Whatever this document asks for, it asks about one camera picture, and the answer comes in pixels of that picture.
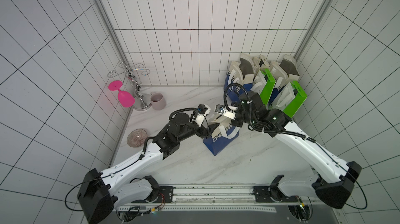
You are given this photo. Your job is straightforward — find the large blue beige cheerful bag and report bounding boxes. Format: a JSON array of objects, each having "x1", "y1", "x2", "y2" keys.
[{"x1": 224, "y1": 53, "x2": 256, "y2": 91}]

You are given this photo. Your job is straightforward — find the green white bag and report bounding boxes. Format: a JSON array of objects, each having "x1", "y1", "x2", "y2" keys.
[
  {"x1": 251, "y1": 69, "x2": 276, "y2": 105},
  {"x1": 269, "y1": 81, "x2": 307, "y2": 118}
]

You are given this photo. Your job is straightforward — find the navy beige small bag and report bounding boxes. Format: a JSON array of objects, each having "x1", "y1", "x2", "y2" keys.
[{"x1": 253, "y1": 55, "x2": 270, "y2": 73}]

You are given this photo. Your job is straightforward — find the blue beige takeout bag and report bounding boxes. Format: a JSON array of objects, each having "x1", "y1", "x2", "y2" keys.
[{"x1": 268, "y1": 55, "x2": 300, "y2": 104}]

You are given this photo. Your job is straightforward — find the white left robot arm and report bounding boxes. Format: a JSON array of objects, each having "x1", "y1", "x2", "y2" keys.
[{"x1": 77, "y1": 108, "x2": 220, "y2": 224}]

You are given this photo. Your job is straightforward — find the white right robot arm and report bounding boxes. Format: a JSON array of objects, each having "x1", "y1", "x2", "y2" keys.
[{"x1": 223, "y1": 83, "x2": 362, "y2": 209}]

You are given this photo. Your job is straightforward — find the pale pink ceramic cup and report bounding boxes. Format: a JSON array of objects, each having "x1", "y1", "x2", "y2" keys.
[{"x1": 150, "y1": 92, "x2": 167, "y2": 110}]

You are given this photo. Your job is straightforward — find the glass dish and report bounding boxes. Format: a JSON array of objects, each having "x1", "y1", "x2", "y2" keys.
[{"x1": 127, "y1": 129, "x2": 148, "y2": 148}]

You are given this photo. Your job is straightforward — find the pink plastic goblet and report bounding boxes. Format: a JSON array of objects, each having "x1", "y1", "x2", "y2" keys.
[{"x1": 108, "y1": 80, "x2": 135, "y2": 108}]

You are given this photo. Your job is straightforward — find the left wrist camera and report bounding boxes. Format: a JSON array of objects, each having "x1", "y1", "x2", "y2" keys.
[{"x1": 192, "y1": 104, "x2": 210, "y2": 127}]

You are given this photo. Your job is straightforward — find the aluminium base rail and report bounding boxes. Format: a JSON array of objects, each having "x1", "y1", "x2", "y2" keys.
[{"x1": 116, "y1": 184, "x2": 325, "y2": 213}]

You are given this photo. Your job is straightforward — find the metal wire rack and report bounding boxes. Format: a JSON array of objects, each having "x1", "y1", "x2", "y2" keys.
[{"x1": 107, "y1": 62, "x2": 152, "y2": 111}]

